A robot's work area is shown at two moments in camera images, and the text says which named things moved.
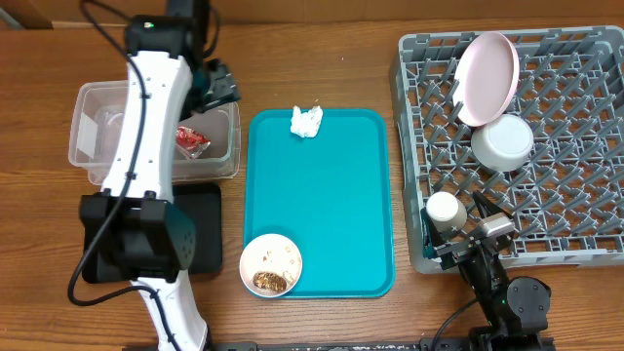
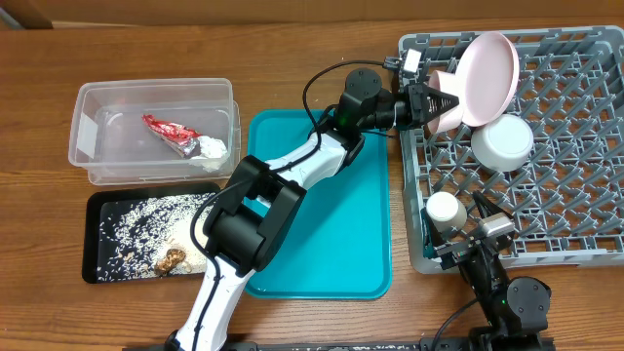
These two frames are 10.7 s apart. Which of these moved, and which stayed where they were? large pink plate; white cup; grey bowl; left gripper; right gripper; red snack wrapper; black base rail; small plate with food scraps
Moved: left gripper; small plate with food scraps
Stayed: grey bowl; large pink plate; red snack wrapper; black base rail; right gripper; white cup
